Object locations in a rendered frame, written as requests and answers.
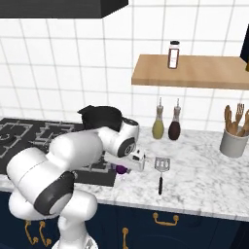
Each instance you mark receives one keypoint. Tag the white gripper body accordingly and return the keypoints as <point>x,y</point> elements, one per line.
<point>129,164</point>

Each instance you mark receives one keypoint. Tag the spice jar with black lid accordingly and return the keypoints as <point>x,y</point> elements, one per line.
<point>173,56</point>

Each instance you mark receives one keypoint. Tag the dark brown sauce bottle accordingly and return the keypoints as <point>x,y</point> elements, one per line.
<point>174,129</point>

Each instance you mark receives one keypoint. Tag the wooden wall shelf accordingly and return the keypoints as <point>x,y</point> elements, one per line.
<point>194,71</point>

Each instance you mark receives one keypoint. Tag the black range hood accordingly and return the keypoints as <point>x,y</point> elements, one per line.
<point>58,7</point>

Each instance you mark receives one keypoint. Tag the navy drawer front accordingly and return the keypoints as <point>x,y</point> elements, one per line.
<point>201,219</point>

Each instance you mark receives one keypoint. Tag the purple eggplant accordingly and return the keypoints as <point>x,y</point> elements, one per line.
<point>121,169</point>

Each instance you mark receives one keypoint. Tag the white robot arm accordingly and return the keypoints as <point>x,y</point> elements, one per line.
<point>74,147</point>

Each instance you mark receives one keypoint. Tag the wooden fork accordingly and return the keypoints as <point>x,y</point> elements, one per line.
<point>240,112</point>

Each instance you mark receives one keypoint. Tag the wooden spatula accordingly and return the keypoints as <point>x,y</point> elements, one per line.
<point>233,128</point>

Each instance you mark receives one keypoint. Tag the navy cupboard door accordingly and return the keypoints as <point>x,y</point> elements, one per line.
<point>107,227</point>
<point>9,233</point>

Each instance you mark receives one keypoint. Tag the black wall cupboard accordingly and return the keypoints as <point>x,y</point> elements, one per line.
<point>245,48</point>

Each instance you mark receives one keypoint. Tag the yellow-green oil bottle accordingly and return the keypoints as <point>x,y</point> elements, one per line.
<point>158,128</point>

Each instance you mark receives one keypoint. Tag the wooden spoon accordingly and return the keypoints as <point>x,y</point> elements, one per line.
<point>228,115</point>
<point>246,121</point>

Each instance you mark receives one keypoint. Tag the white utensil pot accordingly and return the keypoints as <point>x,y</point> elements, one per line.
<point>232,145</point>

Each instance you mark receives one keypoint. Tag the black gas hob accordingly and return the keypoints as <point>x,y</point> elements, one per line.
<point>19,133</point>

